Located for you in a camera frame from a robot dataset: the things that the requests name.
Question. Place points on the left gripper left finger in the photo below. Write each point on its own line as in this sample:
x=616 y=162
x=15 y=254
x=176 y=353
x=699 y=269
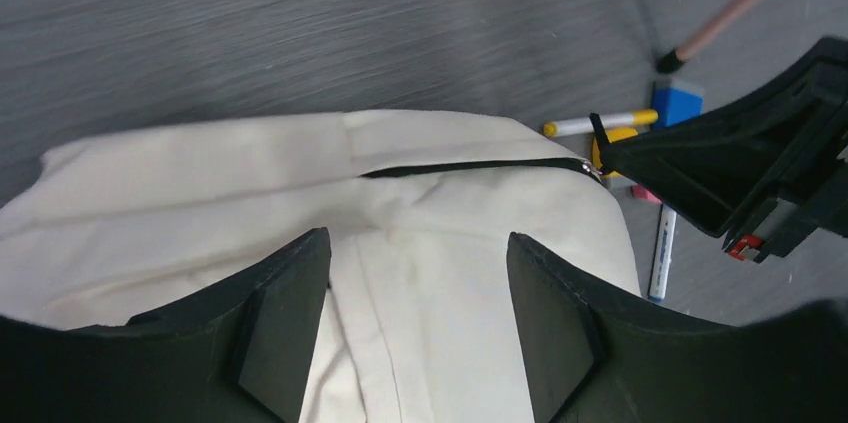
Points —
x=239 y=350

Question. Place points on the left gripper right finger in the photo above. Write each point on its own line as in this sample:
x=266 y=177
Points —
x=596 y=353

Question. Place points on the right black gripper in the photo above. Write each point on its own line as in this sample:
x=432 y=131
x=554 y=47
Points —
x=712 y=168

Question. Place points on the beige canvas backpack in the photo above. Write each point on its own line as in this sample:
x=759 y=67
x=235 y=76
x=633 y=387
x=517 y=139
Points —
x=418 y=323

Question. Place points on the pink eraser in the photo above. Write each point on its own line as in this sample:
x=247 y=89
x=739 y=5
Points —
x=641 y=193

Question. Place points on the blue small eraser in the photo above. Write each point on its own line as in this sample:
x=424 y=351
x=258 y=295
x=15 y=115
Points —
x=675 y=101

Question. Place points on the blue capped white marker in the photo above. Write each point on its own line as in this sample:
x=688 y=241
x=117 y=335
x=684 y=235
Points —
x=662 y=254

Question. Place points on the yellow orange eraser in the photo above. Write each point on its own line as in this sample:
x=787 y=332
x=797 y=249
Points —
x=613 y=135

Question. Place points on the pink tripod stand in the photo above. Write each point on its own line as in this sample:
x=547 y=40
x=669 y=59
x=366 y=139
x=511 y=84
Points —
x=676 y=58

